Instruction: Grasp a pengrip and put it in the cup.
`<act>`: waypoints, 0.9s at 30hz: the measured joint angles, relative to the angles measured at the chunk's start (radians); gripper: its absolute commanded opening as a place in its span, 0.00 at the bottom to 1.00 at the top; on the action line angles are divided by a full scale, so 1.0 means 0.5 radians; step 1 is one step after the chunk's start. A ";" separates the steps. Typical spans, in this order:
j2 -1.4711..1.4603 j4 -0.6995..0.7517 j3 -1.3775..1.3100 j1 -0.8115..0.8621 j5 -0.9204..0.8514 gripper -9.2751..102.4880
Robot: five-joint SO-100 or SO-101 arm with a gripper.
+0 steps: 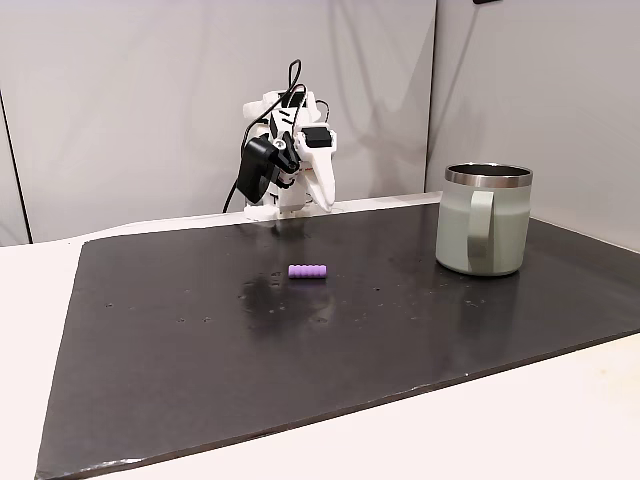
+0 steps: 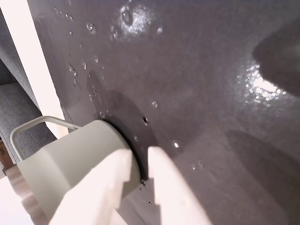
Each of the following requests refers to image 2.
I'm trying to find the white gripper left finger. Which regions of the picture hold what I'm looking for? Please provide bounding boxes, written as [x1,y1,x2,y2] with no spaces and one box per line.
[48,146,141,225]

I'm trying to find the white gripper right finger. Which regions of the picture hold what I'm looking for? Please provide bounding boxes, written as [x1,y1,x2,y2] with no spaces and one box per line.
[147,146,213,225]

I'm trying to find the brown cardboard box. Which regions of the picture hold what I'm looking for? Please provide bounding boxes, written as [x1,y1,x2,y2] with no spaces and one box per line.
[0,138,15,176]

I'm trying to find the black table mat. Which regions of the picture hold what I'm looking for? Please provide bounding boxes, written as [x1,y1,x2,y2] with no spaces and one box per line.
[26,0,300,225]

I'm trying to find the grey fabric sofa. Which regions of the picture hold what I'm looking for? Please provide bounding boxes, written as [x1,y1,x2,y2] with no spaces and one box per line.
[0,7,58,164]

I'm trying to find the grey-green cup with handle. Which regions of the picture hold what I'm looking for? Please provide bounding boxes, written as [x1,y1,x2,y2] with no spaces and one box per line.
[10,115,141,223]

